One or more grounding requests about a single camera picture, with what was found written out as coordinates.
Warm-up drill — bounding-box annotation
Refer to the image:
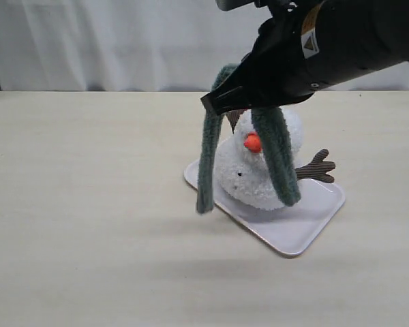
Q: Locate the white curtain backdrop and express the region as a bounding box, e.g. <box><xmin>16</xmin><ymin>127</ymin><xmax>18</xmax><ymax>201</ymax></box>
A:
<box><xmin>0</xmin><ymin>0</ymin><xmax>409</xmax><ymax>93</ymax></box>

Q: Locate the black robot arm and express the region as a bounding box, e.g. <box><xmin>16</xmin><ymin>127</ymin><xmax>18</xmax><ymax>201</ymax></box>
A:
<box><xmin>201</xmin><ymin>1</ymin><xmax>409</xmax><ymax>114</ymax></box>

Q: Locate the green knitted scarf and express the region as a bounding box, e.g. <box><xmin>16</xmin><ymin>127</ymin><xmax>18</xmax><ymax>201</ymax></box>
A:
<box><xmin>195</xmin><ymin>63</ymin><xmax>302</xmax><ymax>215</ymax></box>

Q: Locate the white plush snowman green scarf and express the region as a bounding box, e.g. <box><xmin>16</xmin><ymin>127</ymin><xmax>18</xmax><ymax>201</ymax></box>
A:
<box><xmin>214</xmin><ymin>109</ymin><xmax>336</xmax><ymax>211</ymax></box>

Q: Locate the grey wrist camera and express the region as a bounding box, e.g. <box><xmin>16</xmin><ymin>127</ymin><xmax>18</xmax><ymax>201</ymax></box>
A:
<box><xmin>215</xmin><ymin>0</ymin><xmax>260</xmax><ymax>12</ymax></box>

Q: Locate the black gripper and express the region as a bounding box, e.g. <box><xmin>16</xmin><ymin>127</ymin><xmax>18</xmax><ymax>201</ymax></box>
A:
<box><xmin>200</xmin><ymin>13</ymin><xmax>322</xmax><ymax>116</ymax></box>

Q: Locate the white plastic tray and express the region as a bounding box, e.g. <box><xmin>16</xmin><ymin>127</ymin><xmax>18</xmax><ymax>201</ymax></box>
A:
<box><xmin>183</xmin><ymin>159</ymin><xmax>346</xmax><ymax>258</ymax></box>

